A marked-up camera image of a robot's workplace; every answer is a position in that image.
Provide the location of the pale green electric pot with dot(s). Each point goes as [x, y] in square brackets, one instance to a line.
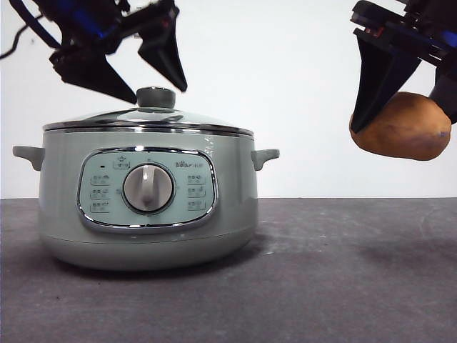
[60, 200]

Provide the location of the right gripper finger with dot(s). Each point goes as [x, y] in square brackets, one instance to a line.
[446, 93]
[378, 71]

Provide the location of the glass lid with green knob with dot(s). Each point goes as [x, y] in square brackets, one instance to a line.
[155, 97]

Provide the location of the brown potato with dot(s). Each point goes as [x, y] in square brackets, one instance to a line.
[407, 132]

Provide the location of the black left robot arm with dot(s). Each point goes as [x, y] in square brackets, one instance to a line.
[89, 21]

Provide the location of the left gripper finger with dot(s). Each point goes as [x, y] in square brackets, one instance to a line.
[164, 53]
[93, 71]

